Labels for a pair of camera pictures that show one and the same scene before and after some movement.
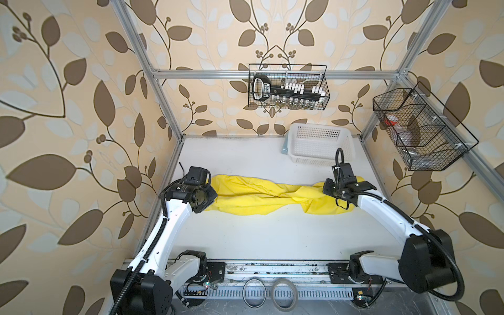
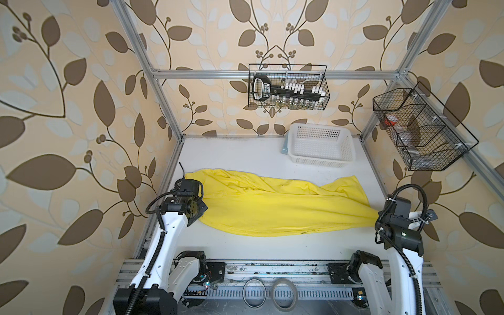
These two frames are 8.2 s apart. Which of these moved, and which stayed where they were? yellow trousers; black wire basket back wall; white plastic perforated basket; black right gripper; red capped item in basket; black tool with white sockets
Moved: black right gripper; yellow trousers
Stayed: red capped item in basket; black tool with white sockets; black wire basket back wall; white plastic perforated basket
